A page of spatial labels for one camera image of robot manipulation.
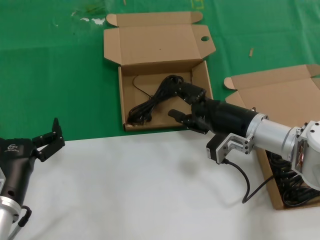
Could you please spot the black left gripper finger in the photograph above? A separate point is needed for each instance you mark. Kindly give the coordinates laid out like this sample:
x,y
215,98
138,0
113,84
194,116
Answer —
x,y
51,143

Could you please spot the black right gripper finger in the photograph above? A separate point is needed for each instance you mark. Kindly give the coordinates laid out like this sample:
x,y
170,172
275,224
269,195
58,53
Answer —
x,y
192,92
192,123

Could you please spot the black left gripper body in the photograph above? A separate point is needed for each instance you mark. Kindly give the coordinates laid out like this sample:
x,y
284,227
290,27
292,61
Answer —
x,y
15,162

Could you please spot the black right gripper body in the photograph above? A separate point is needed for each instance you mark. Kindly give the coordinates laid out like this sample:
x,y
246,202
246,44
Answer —
x,y
225,117

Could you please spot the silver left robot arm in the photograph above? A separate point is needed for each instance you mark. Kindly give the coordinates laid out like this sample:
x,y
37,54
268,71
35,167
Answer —
x,y
6,217

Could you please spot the open cardboard box with hole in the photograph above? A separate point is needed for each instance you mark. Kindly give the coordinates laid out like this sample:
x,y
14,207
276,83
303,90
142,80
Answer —
x,y
160,45

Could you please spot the small tan wooden stick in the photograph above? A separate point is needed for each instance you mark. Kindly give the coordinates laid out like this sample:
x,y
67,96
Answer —
x,y
251,52

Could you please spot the green table mat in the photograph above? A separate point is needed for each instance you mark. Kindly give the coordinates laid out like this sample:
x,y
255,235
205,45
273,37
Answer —
x,y
50,62

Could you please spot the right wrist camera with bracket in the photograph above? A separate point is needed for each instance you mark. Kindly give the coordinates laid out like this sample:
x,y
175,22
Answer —
x,y
235,146

